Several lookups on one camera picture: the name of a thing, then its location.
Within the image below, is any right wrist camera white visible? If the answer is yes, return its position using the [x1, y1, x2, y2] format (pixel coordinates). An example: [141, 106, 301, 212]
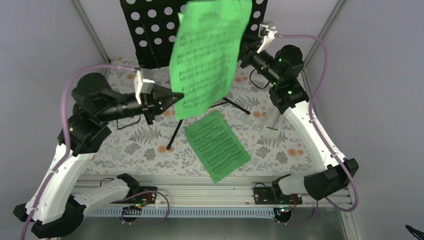
[256, 20, 278, 54]

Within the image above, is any white metronome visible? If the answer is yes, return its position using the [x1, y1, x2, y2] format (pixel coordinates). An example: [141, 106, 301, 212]
[259, 107, 285, 140]

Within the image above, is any black perforated music stand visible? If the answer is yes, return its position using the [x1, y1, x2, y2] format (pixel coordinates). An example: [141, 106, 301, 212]
[119, 0, 269, 151]

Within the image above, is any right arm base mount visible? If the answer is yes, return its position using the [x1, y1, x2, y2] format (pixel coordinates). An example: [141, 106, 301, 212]
[253, 183, 303, 224]

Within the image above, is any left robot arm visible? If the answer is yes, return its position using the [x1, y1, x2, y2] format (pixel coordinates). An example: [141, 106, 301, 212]
[13, 72, 184, 239]

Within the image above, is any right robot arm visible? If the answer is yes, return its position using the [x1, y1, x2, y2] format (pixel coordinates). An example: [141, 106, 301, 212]
[238, 41, 359, 204]

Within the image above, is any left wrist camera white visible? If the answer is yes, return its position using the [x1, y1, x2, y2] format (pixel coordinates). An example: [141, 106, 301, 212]
[133, 68, 155, 105]

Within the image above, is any floral patterned table mat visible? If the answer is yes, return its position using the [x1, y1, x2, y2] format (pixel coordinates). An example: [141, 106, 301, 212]
[83, 67, 314, 177]

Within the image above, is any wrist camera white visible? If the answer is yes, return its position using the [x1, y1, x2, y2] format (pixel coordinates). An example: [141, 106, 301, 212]
[133, 68, 155, 105]
[256, 20, 278, 54]

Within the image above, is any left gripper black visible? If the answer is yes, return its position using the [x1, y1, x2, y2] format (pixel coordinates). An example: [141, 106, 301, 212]
[98, 83, 184, 125]

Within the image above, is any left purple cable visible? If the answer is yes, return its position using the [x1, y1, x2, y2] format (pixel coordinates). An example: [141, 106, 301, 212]
[19, 64, 137, 240]

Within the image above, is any aluminium rail frame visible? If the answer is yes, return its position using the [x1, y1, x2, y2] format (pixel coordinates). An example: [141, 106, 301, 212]
[39, 174, 365, 240]

